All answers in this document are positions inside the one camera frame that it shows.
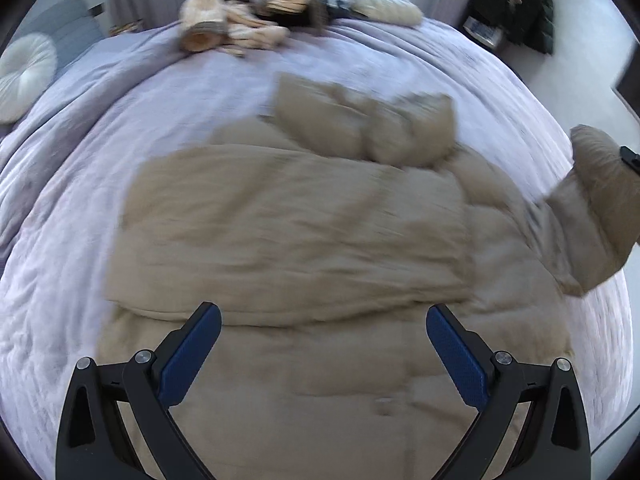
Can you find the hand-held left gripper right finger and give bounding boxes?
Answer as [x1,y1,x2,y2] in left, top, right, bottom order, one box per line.
[425,304,592,480]

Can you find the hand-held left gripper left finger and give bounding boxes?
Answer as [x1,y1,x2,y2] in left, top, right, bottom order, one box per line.
[56,302,222,480]

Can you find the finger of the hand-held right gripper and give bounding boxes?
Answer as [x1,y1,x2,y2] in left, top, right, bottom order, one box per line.
[619,146,640,176]

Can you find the beige puffer jacket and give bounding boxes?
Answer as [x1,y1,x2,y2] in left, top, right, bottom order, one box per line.
[97,72,640,480]

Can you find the dark green hanging coat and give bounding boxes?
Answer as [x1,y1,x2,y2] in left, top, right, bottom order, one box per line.
[472,0,556,56]

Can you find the small storage box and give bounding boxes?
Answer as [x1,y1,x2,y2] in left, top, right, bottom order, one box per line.
[462,16,503,50]

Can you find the lavender bed blanket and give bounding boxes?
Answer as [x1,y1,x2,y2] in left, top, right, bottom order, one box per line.
[0,12,633,466]

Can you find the white fuzzy garment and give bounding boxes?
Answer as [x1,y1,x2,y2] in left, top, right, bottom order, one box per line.
[350,0,423,28]

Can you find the round white cushion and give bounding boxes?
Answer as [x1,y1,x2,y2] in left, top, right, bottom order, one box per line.
[0,33,57,124]

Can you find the grey upholstered headboard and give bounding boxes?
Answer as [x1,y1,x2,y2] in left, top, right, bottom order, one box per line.
[10,0,108,86]

